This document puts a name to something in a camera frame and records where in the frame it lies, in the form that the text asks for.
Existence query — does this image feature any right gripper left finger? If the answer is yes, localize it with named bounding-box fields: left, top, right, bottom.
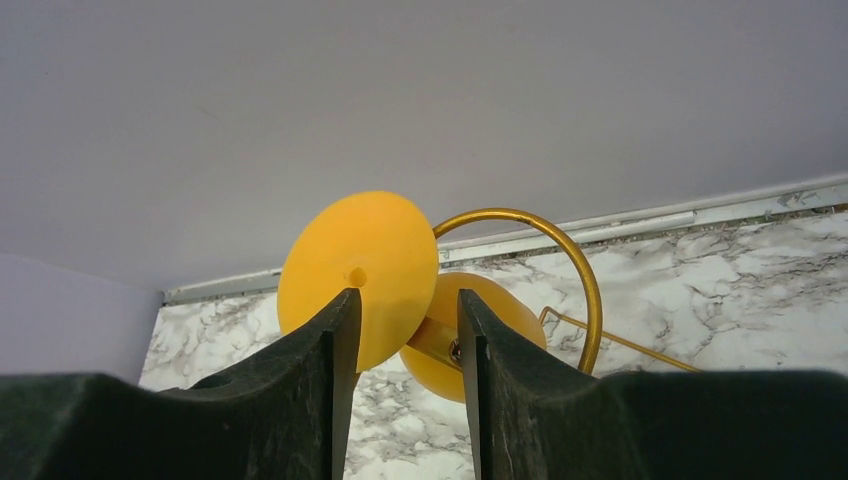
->
left=1, top=289, right=362, bottom=479

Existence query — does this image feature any gold wire wine glass rack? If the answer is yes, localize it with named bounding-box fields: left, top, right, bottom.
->
left=407, top=207, right=704, bottom=377

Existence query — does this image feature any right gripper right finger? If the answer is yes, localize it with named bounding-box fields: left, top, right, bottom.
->
left=457, top=290, right=847, bottom=479

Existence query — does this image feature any yellow wine glass top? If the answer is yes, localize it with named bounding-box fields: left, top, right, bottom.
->
left=277, top=191, right=547, bottom=403

